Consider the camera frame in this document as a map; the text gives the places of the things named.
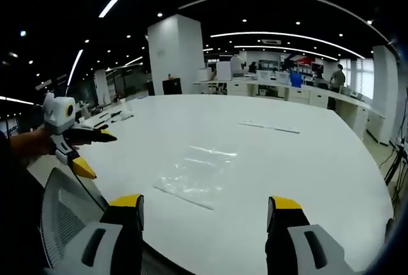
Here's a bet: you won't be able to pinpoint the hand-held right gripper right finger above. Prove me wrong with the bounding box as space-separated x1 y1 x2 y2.
265 195 355 275

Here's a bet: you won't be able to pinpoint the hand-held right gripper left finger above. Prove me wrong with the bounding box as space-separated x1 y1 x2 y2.
44 193 145 275

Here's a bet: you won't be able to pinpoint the clear resealable plastic bag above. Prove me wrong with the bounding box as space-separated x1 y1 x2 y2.
152 144 238 211

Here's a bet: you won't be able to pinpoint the crumpled clear plastic bag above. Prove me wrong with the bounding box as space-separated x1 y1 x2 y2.
110 100 135 123

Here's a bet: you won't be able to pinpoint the person's left hand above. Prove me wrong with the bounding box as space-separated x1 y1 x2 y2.
9 126 57 158

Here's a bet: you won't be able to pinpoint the grey mesh office chair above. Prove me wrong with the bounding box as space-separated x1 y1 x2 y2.
38 166 111 270

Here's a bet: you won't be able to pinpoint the black box cabinet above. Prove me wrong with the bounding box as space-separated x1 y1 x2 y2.
162 77 183 96

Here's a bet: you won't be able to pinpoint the white square pillar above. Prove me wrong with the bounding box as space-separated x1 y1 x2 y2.
147 13 205 96

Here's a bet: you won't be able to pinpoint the long white counter desk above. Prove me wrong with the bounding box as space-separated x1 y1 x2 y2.
192 78 387 144

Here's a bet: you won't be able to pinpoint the blue box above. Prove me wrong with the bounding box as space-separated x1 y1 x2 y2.
289 71 303 89

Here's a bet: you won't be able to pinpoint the black cables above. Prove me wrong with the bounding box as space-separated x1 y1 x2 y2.
381 139 408 199

